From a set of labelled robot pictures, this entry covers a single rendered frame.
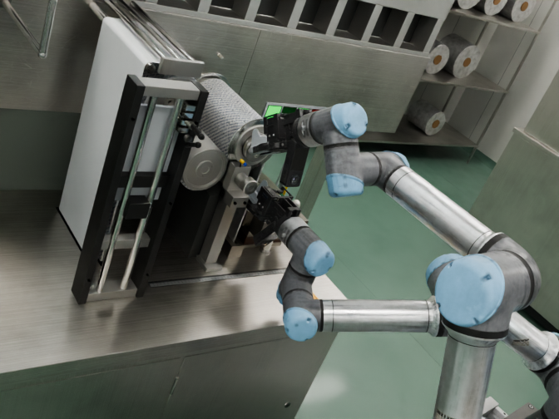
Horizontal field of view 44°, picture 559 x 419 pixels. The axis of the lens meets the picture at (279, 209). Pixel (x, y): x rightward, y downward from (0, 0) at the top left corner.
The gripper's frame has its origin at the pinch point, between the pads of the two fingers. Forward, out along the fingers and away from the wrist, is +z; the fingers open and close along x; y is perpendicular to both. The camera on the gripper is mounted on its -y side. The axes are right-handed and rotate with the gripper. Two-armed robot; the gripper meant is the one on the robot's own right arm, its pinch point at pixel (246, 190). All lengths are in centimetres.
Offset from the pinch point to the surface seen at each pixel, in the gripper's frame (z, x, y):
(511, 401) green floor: -26, -186, -109
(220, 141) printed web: 2.0, 12.2, 13.5
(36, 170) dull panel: 30, 45, -13
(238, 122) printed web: -0.1, 10.6, 20.2
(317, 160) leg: 48, -71, -19
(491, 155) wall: 202, -444, -101
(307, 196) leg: 46, -71, -34
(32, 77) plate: 30, 51, 14
